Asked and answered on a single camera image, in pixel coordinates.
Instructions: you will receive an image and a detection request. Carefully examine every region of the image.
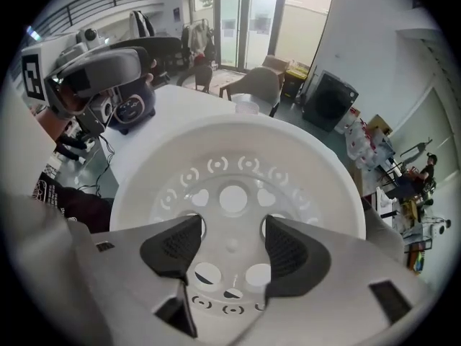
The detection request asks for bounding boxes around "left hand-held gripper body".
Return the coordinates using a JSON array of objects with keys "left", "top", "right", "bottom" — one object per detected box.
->
[{"left": 20, "top": 32, "right": 116, "bottom": 136}]

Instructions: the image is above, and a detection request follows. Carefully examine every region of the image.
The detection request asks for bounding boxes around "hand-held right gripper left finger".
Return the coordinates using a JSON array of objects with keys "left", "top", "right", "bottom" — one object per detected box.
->
[{"left": 75, "top": 214, "right": 203, "bottom": 346}]

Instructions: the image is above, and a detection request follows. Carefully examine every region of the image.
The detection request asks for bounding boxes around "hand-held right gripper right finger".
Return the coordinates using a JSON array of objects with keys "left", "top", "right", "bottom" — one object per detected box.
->
[{"left": 237, "top": 214, "right": 437, "bottom": 346}]

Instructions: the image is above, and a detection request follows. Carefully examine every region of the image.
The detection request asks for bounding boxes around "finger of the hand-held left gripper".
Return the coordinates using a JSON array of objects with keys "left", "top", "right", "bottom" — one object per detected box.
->
[{"left": 45, "top": 47, "right": 151, "bottom": 99}]

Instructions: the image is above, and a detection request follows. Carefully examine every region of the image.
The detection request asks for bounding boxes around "dark blue rice cooker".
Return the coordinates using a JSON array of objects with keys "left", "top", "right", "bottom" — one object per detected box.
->
[{"left": 107, "top": 79, "right": 158, "bottom": 136}]

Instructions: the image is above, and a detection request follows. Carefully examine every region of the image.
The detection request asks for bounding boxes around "white plastic basket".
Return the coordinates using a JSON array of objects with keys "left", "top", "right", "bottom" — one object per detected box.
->
[{"left": 109, "top": 113, "right": 367, "bottom": 319}]

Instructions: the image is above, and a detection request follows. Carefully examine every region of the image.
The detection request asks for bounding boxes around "person's left forearm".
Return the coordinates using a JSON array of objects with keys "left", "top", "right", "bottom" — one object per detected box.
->
[{"left": 34, "top": 107, "right": 68, "bottom": 144}]

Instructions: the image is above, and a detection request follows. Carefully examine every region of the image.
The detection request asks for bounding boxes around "person's left hand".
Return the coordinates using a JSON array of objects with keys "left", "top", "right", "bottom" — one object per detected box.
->
[{"left": 58, "top": 83, "right": 90, "bottom": 117}]

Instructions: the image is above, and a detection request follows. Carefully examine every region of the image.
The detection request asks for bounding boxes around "black office chair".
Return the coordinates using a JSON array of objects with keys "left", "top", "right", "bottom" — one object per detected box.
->
[{"left": 107, "top": 36, "right": 184, "bottom": 81}]

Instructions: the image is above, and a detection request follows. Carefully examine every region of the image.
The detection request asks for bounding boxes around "person's black printed shirt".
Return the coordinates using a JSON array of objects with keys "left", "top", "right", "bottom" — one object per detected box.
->
[{"left": 30, "top": 171, "right": 116, "bottom": 234}]

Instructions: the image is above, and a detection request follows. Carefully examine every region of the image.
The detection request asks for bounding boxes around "brown wicker chair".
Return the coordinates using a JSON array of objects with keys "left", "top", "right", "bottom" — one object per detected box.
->
[{"left": 181, "top": 64, "right": 214, "bottom": 94}]

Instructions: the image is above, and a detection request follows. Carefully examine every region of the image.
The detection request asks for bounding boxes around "clothes rack with garments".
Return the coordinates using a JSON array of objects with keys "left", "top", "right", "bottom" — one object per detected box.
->
[{"left": 181, "top": 18, "right": 218, "bottom": 68}]

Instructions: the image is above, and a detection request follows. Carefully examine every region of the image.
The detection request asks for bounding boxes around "glass entrance door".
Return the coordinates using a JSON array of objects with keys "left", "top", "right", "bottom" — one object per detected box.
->
[{"left": 212, "top": 0, "right": 287, "bottom": 72}]

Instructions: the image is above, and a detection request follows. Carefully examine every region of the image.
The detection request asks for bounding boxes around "pink translucent cup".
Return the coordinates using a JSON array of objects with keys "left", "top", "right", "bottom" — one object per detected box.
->
[{"left": 236, "top": 102, "right": 260, "bottom": 117}]

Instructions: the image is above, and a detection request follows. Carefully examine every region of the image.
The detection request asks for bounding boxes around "gray upholstered chair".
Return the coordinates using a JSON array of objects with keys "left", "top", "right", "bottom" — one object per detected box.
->
[{"left": 218, "top": 66, "right": 282, "bottom": 118}]

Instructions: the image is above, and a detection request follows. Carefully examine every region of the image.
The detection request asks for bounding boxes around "row of white plastic jugs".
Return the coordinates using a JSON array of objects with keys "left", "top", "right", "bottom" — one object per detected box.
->
[{"left": 344, "top": 115, "right": 395, "bottom": 167}]

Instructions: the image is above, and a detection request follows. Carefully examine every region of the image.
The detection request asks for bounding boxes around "large cardboard box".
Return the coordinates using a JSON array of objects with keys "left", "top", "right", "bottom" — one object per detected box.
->
[{"left": 261, "top": 55, "right": 291, "bottom": 75}]

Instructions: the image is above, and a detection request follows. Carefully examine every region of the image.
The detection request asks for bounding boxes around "black bin yellow lid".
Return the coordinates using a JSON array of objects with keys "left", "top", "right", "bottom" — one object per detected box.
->
[{"left": 279, "top": 66, "right": 311, "bottom": 101}]

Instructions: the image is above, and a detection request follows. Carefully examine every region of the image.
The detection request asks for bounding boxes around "black cabinet appliance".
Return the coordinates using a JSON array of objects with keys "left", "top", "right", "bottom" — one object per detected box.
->
[{"left": 301, "top": 69, "right": 360, "bottom": 133}]

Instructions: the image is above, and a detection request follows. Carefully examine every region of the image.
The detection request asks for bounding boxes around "black cable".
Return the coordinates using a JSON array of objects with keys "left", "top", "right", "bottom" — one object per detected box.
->
[{"left": 77, "top": 135, "right": 116, "bottom": 194}]

